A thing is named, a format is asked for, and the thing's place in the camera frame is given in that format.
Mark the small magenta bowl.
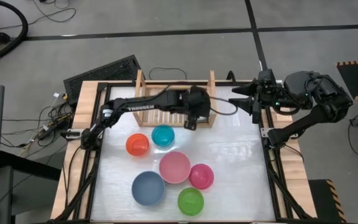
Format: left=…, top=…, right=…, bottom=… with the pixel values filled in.
left=188, top=163, right=215, bottom=190

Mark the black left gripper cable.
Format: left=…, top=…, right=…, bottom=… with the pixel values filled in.
left=209, top=95, right=239, bottom=116

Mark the wooden slatted shelf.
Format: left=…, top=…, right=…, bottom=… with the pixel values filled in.
left=133, top=69, right=219, bottom=128

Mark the large blue-grey bowl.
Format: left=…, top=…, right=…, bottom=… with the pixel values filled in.
left=131, top=170, right=166, bottom=207

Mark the tangled cable bundle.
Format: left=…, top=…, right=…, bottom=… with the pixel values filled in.
left=0, top=91, right=74, bottom=156

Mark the large light pink bowl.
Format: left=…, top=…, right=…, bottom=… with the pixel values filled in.
left=158, top=151, right=192, bottom=184

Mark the black aluminium table frame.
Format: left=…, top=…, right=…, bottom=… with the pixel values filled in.
left=51, top=80, right=315, bottom=224

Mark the black perforated panel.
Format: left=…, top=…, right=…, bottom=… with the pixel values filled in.
left=63, top=55, right=142, bottom=105

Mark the small green bowl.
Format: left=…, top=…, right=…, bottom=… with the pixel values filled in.
left=177, top=187, right=205, bottom=217

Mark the thin black floor cable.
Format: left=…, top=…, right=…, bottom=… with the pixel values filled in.
left=31, top=0, right=77, bottom=24

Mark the black vacuum hose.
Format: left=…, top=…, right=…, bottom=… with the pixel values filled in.
left=0, top=0, right=29, bottom=62

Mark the black looped floor cable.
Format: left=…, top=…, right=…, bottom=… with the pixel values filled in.
left=149, top=67, right=188, bottom=81

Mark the small orange bowl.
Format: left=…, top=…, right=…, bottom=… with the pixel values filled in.
left=125, top=133, right=150, bottom=157

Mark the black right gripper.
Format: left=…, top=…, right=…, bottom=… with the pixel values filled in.
left=228, top=68, right=278, bottom=124

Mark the small teal bowl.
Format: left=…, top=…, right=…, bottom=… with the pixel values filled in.
left=150, top=124, right=176, bottom=147

